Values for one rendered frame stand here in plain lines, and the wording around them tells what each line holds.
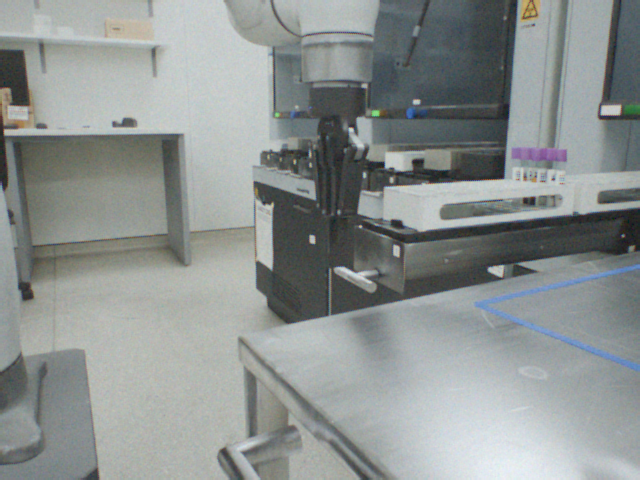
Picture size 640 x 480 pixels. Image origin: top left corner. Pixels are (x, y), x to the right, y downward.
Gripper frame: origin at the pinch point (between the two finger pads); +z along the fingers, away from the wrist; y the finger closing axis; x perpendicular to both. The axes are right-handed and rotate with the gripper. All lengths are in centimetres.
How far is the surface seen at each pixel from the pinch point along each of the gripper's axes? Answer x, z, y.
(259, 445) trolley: 23.9, 2.0, -36.8
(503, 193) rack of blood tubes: -24.5, -5.7, -5.1
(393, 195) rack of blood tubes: -10.2, -5.4, 1.7
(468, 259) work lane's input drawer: -17.2, 2.9, -6.8
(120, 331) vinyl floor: 16, 80, 187
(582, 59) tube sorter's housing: -61, -27, 14
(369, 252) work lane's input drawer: -6.5, 2.8, 2.0
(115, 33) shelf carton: -6, -69, 324
